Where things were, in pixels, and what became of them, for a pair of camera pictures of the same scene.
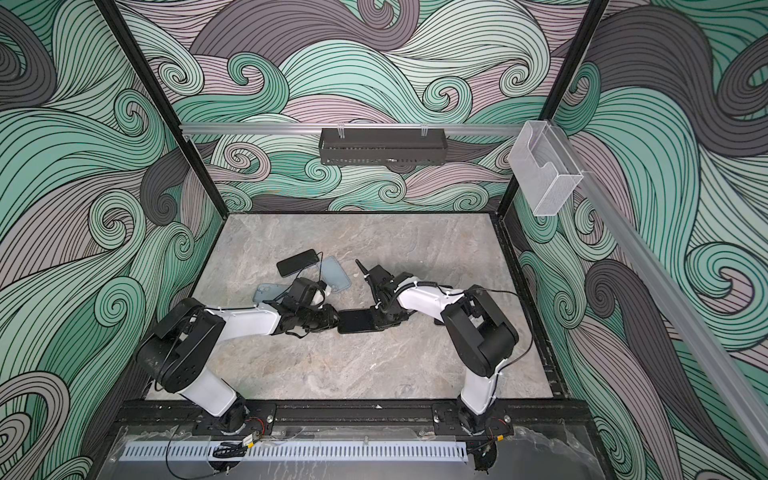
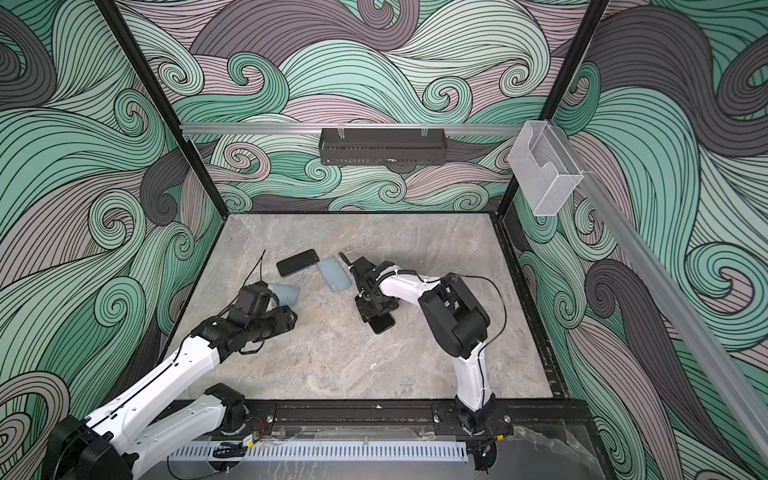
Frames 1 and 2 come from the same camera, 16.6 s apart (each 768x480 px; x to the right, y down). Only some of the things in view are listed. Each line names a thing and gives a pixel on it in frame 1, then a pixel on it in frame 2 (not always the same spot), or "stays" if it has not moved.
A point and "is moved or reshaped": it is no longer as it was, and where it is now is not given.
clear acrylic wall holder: (545, 166) stays
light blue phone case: (333, 275) stays
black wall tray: (383, 147) stays
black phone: (356, 321) is moved or reshaped
